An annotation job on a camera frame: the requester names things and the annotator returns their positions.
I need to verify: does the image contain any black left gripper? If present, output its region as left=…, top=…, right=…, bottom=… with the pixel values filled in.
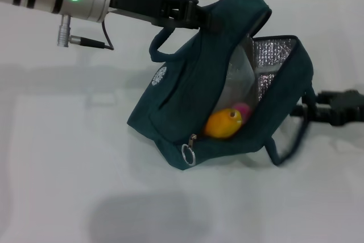
left=109, top=0, right=223, bottom=33

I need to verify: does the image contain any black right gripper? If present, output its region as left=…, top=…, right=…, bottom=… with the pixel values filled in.
left=289, top=89, right=364, bottom=127

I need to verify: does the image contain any dark teal lunch bag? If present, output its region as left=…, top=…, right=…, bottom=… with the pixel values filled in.
left=126, top=0, right=316, bottom=171

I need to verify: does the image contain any clear lunch box blue lid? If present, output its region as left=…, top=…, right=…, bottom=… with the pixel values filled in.
left=224, top=46, right=257, bottom=110

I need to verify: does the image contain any pink toy peach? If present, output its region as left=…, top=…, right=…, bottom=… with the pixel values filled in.
left=233, top=102, right=253, bottom=121

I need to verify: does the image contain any yellow banana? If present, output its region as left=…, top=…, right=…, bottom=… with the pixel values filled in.
left=204, top=108, right=244, bottom=141

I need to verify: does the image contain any silver zipper pull ring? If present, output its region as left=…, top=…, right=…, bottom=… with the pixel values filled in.
left=181, top=133, right=200, bottom=167

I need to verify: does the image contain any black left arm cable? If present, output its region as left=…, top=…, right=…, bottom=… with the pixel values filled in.
left=56, top=15, right=114, bottom=52

